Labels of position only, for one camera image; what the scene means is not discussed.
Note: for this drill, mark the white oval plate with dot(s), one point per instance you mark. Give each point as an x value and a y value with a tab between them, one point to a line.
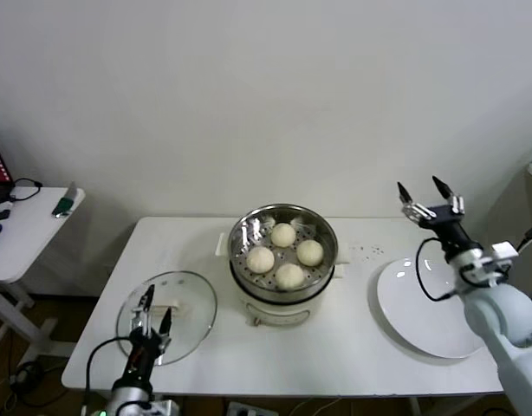
404	303

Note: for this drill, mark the perforated steel steamer basket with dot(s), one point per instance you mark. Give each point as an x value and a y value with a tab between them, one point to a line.
248	229

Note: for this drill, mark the white power strip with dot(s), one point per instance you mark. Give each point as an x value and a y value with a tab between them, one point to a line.
242	409

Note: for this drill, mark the white steamed baozi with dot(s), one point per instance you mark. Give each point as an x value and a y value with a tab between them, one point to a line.
309	253
283	235
260	260
289	276

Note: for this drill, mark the round glass pot lid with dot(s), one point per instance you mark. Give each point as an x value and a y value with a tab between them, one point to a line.
192	294

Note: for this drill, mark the white side table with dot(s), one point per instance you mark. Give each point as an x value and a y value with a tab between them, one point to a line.
36	225

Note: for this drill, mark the white table leg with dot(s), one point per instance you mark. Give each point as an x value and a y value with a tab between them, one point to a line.
415	406

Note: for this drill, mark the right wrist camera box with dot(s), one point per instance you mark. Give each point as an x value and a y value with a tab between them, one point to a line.
504	250

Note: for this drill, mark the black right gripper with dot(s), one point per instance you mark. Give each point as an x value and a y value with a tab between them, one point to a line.
448	221

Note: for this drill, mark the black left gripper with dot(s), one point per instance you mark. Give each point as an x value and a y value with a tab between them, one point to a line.
142	351

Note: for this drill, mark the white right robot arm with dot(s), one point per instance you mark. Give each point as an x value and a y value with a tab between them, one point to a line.
500	312

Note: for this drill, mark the small black device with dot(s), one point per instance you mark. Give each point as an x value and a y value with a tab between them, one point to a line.
1	214

